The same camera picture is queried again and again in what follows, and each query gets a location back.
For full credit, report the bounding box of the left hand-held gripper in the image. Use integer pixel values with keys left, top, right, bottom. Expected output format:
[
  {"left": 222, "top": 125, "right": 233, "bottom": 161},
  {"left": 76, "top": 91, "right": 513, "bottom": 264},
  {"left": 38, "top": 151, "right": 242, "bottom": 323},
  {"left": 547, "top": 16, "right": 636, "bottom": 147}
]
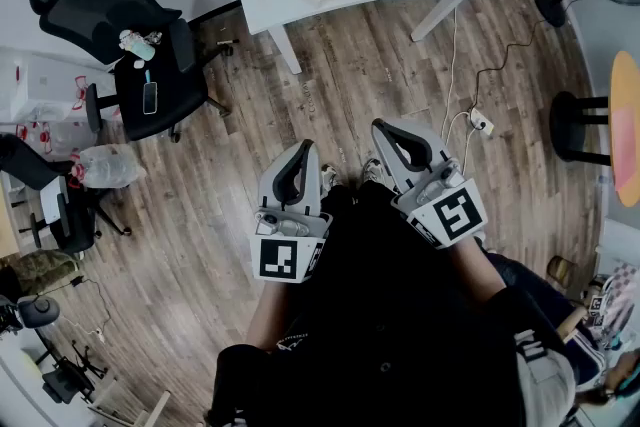
[{"left": 249, "top": 139, "right": 334, "bottom": 285}]

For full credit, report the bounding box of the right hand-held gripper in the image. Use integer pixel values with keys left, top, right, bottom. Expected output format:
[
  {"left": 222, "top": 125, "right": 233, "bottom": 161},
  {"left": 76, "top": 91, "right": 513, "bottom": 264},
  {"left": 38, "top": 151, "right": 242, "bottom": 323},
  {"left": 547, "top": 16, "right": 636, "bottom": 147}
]
[{"left": 370, "top": 117, "right": 489, "bottom": 250}]

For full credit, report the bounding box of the person's left forearm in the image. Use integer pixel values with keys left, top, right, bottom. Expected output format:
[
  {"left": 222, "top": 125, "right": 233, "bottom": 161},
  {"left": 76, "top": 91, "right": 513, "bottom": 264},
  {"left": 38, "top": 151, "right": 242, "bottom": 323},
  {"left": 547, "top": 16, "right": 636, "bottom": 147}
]
[{"left": 244, "top": 279, "right": 291, "bottom": 351}]

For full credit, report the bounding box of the person's right forearm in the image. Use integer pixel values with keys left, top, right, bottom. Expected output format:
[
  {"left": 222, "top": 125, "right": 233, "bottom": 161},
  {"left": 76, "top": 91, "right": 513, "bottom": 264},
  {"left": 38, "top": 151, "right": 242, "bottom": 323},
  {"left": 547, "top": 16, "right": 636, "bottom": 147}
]
[{"left": 447, "top": 234, "right": 506, "bottom": 304}]

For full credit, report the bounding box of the large black office chair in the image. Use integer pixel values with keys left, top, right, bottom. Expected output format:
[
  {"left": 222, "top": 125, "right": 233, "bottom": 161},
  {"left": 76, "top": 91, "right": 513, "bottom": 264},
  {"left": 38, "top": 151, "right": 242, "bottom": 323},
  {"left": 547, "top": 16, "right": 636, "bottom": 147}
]
[{"left": 28, "top": 0, "right": 234, "bottom": 144}]

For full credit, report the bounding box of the person's left shoe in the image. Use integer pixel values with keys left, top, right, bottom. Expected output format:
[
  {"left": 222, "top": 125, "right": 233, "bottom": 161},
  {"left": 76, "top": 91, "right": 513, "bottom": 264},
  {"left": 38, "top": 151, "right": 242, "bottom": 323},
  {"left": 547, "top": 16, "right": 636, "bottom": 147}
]
[{"left": 319, "top": 163, "right": 342, "bottom": 194}]

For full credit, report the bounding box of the person's shoe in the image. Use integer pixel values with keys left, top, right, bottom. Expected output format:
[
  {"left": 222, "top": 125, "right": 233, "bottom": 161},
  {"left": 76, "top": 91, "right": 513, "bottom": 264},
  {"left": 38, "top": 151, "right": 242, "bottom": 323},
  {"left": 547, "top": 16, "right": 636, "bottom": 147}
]
[
  {"left": 319, "top": 163, "right": 342, "bottom": 194},
  {"left": 362, "top": 158, "right": 397, "bottom": 192}
]

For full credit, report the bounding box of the person's right shoe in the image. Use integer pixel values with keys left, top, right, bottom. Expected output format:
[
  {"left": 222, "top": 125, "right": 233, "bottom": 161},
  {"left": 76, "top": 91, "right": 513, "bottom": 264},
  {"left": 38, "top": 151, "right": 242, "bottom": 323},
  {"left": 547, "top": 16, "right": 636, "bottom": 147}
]
[{"left": 362, "top": 158, "right": 397, "bottom": 192}]

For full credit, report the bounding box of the white power strip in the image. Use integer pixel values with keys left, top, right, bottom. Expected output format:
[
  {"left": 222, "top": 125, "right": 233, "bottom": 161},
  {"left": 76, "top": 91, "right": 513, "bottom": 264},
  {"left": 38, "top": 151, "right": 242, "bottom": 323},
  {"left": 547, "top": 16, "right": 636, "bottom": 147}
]
[{"left": 469, "top": 108, "right": 495, "bottom": 135}]

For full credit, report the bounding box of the white desk leg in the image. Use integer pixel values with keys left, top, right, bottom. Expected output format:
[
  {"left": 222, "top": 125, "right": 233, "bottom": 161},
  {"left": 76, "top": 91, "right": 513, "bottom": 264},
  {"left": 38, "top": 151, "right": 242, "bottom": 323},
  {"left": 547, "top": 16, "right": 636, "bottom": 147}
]
[
  {"left": 267, "top": 24, "right": 304, "bottom": 75},
  {"left": 410, "top": 0, "right": 474, "bottom": 43}
]

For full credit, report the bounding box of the person's black clothing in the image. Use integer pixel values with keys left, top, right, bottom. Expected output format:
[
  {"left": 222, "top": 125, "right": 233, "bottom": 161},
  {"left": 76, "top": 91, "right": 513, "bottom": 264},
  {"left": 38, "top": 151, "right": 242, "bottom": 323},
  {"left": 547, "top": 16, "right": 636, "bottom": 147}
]
[{"left": 207, "top": 179, "right": 526, "bottom": 427}]

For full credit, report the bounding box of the black stool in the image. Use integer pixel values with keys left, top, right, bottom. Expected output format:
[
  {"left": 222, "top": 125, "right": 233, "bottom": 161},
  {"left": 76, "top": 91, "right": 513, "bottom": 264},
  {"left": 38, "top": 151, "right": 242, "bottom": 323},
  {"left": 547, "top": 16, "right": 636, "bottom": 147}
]
[{"left": 549, "top": 90, "right": 612, "bottom": 166}]

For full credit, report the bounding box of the smartphone with light case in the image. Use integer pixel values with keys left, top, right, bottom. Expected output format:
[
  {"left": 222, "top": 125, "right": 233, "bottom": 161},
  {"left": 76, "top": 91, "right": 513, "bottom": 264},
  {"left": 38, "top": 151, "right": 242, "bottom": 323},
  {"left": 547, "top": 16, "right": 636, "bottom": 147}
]
[{"left": 142, "top": 81, "right": 158, "bottom": 116}]

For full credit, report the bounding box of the clear plastic bag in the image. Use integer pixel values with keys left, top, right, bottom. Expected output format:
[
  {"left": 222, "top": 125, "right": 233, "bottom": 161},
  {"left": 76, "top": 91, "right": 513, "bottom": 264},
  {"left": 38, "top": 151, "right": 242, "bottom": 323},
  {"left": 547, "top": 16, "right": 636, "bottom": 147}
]
[{"left": 72, "top": 144, "right": 148, "bottom": 190}]

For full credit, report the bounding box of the plush toy bundle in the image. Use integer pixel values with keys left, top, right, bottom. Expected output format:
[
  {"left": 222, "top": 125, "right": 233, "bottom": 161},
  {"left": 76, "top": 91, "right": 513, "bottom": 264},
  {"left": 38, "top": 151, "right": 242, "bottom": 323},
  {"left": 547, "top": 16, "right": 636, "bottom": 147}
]
[{"left": 118, "top": 29, "right": 164, "bottom": 62}]

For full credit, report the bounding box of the round orange table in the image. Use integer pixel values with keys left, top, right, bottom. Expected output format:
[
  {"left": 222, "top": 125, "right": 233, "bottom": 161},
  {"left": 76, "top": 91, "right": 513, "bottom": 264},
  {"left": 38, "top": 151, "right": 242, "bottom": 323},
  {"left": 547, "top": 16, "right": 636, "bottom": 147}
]
[{"left": 608, "top": 50, "right": 640, "bottom": 209}]

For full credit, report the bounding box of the pink checkered bag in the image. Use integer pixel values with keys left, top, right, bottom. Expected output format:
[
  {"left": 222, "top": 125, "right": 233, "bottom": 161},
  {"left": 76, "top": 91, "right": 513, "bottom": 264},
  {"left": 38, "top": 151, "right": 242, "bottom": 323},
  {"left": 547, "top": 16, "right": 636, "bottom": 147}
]
[{"left": 597, "top": 264, "right": 640, "bottom": 349}]

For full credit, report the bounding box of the grey striped garment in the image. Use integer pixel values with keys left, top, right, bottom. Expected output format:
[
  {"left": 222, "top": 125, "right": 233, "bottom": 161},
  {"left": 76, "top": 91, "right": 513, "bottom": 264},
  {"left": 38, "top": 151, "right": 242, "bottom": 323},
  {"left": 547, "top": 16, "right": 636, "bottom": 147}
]
[{"left": 514, "top": 329, "right": 577, "bottom": 427}]

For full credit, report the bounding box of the camouflage jacket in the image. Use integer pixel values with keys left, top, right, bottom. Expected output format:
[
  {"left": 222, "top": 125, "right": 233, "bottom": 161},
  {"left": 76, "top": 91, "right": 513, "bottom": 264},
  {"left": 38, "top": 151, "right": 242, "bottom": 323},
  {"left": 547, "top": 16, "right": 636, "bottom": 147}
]
[{"left": 9, "top": 249, "right": 81, "bottom": 296}]

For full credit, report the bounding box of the pile of red-print packaging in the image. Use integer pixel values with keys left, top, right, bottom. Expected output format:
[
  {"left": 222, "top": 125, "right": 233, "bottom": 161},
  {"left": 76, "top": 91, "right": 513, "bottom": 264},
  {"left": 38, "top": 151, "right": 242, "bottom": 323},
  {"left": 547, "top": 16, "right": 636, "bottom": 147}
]
[{"left": 0, "top": 47, "right": 121, "bottom": 156}]

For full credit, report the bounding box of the light wooden desk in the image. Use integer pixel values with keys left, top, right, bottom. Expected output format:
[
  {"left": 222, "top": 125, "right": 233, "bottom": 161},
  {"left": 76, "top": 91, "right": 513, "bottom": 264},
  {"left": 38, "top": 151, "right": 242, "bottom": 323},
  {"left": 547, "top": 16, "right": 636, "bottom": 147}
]
[{"left": 0, "top": 179, "right": 21, "bottom": 261}]

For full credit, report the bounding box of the white cable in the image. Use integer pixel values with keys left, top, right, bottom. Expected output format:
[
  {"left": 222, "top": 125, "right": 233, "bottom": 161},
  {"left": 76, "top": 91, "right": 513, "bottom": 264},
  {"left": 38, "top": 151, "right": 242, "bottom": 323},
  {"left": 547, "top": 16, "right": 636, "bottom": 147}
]
[{"left": 439, "top": 4, "right": 481, "bottom": 171}]

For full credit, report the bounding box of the black cable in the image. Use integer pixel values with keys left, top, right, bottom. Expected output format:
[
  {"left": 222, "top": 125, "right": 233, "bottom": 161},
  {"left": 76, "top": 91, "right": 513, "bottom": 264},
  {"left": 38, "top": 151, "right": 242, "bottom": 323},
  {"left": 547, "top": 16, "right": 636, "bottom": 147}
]
[{"left": 469, "top": 0, "right": 596, "bottom": 114}]

